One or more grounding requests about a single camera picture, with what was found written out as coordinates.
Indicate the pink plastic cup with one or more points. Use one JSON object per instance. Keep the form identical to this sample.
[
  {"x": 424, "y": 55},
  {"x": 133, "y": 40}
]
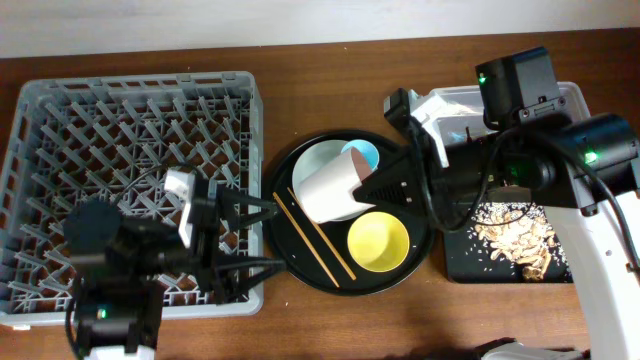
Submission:
[{"x": 327, "y": 194}]

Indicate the wooden chopstick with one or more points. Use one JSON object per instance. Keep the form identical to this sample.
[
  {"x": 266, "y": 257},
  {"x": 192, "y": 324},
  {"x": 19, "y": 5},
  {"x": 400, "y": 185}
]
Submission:
[
  {"x": 325, "y": 238},
  {"x": 305, "y": 239}
]

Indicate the blue plastic cup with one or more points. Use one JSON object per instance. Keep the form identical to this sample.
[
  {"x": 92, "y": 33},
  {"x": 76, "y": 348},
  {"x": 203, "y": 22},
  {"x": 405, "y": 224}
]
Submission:
[{"x": 367, "y": 149}]

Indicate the yellow bowl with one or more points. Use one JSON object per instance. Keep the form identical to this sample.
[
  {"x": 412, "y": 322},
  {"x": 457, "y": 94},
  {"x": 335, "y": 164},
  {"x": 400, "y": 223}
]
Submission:
[{"x": 378, "y": 242}]

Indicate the clear plastic waste bin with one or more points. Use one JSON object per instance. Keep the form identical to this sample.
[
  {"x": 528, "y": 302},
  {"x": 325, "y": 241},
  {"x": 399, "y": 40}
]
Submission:
[{"x": 465, "y": 111}]

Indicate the grey round plate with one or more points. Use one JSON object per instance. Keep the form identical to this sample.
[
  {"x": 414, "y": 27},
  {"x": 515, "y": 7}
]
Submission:
[{"x": 313, "y": 159}]

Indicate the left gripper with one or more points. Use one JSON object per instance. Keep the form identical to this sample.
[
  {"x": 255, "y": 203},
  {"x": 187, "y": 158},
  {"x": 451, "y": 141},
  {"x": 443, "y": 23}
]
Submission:
[{"x": 210, "y": 240}]

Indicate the black rectangular waste tray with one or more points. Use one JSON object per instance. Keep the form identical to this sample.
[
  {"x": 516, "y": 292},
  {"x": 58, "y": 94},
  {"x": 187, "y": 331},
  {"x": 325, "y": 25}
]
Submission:
[{"x": 465, "y": 265}]

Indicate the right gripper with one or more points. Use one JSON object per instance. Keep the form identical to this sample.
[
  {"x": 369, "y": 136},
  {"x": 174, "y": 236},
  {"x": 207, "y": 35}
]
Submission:
[{"x": 420, "y": 175}]

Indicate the wooden chopstick left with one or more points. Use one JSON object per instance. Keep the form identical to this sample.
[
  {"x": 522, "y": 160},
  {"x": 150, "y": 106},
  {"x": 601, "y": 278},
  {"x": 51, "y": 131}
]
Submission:
[{"x": 305, "y": 239}]

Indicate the wooden chopstick right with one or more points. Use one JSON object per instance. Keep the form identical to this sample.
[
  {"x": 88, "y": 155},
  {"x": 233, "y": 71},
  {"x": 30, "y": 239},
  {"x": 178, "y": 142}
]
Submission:
[{"x": 325, "y": 238}]

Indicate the grey plastic dishwasher rack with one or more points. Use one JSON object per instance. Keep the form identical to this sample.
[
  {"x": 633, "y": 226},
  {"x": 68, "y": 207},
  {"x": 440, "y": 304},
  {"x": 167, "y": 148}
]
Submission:
[{"x": 73, "y": 140}]

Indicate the round black serving tray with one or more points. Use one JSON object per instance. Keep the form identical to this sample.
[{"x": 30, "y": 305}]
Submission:
[{"x": 286, "y": 243}]

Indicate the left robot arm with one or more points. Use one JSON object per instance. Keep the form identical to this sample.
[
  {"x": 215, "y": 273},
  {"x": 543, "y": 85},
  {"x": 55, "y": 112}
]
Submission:
[{"x": 117, "y": 300}]

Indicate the food scraps pile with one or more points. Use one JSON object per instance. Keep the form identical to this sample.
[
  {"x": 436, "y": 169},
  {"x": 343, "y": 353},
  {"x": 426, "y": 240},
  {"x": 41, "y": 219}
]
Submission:
[{"x": 520, "y": 240}]

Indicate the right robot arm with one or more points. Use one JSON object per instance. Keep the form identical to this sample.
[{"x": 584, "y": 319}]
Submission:
[{"x": 585, "y": 175}]

